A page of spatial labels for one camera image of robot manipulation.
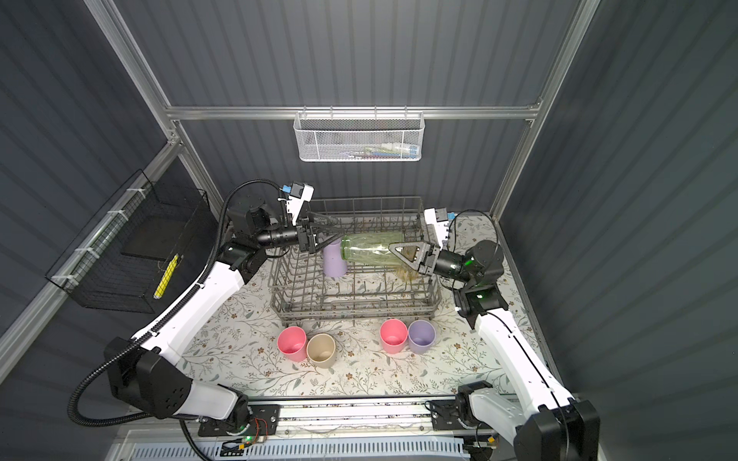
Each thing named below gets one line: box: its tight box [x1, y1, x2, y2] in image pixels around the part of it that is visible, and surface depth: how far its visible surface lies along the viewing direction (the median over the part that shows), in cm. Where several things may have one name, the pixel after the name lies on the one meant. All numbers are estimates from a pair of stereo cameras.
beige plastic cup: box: [306, 333, 337, 369], surface depth 84 cm
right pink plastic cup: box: [379, 318, 409, 355], surface depth 87 cm
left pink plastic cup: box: [276, 325, 308, 363], surface depth 86 cm
